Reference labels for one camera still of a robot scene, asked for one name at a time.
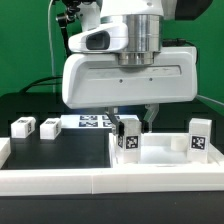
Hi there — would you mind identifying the black cable bundle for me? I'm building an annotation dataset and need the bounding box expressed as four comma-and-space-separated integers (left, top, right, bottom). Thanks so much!
19, 75, 64, 94

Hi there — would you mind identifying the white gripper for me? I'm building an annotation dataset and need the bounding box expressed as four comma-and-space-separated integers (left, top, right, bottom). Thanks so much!
62, 47, 197, 136

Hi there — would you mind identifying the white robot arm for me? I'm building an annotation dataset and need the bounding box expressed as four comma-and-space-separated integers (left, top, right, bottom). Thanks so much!
62, 0, 213, 136

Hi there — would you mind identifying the white marker base plate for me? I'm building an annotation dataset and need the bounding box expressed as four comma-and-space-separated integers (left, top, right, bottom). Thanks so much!
59, 114, 140, 129

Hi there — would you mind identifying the white square table top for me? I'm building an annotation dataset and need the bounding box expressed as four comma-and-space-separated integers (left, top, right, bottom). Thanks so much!
109, 133, 224, 167

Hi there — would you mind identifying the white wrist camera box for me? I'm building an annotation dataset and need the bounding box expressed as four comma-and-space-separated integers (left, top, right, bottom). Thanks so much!
68, 22, 129, 52

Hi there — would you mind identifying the white U-shaped obstacle fence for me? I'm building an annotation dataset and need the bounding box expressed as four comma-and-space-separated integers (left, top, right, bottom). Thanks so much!
0, 134, 224, 197

